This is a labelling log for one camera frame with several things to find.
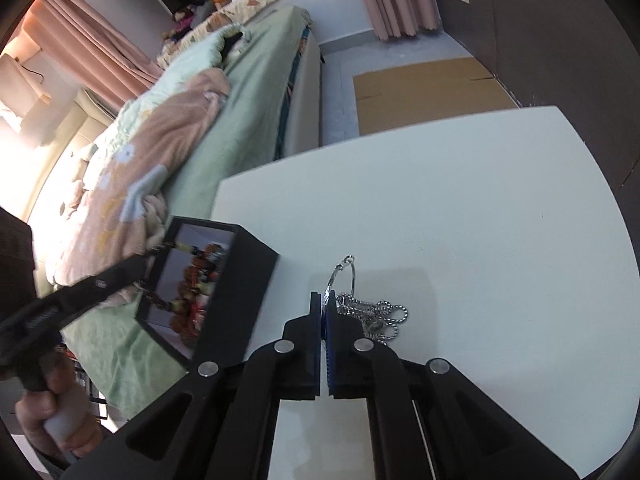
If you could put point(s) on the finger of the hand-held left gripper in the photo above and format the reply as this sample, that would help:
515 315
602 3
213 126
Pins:
100 287

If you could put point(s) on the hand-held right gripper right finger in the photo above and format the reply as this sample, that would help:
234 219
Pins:
327 360

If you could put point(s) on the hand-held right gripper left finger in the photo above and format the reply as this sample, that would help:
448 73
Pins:
312 360

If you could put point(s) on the black jewelry box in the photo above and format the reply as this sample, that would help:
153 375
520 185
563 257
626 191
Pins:
240 300

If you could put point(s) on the person's left hand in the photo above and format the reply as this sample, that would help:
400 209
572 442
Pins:
40 415

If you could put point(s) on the beige headboard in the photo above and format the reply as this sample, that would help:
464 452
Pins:
95 120

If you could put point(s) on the pink floral blanket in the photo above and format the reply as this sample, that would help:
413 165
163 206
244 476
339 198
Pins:
165 130

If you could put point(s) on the white hanging cloth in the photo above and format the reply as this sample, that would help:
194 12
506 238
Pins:
25 90

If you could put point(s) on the bed with green sheet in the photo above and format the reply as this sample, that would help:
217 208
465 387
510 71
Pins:
240 110

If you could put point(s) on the pale green quilt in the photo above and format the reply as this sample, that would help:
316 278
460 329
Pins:
200 55

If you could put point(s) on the plush toys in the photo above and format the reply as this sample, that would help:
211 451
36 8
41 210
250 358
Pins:
185 20

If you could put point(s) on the flat cardboard sheet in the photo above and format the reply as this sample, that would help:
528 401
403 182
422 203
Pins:
425 95

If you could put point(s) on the dark brown wardrobe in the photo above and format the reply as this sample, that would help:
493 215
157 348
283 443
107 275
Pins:
550 35

